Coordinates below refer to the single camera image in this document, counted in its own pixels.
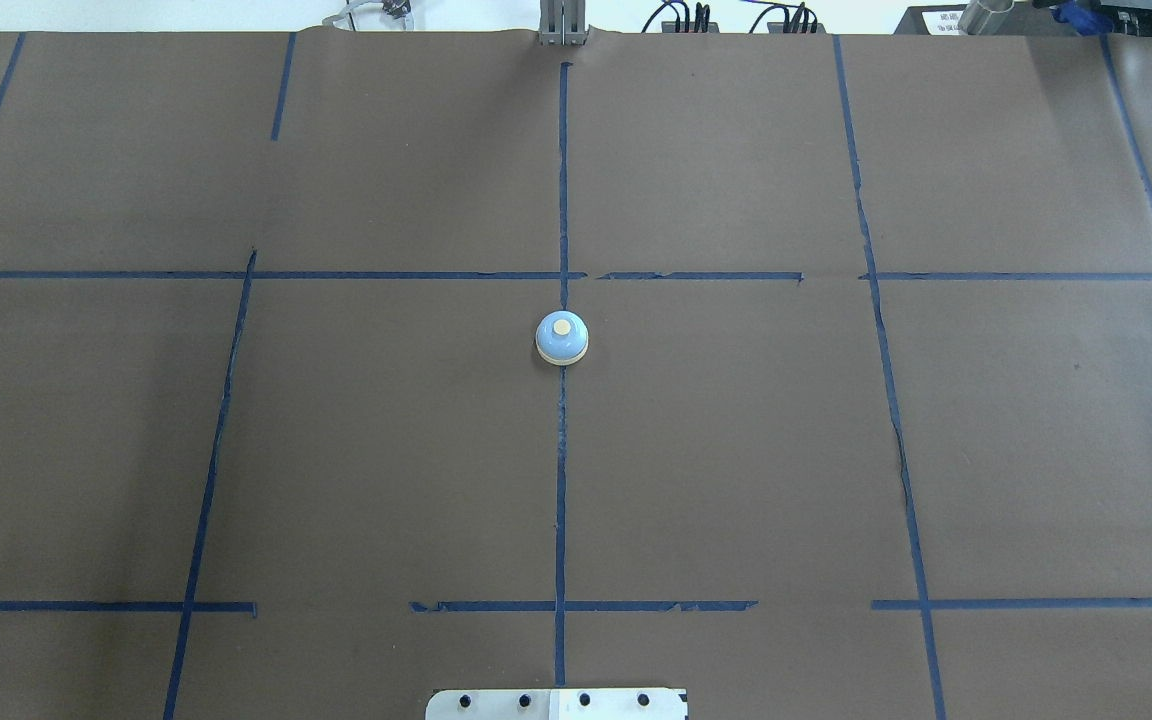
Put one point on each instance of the blue and white bell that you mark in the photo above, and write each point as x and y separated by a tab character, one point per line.
562	338

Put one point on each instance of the silver metal cup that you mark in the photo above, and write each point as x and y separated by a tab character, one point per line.
984	17

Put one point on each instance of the aluminium frame post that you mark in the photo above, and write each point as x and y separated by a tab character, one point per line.
563	23

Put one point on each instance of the white camera mast with base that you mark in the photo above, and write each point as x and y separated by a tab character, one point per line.
560	703

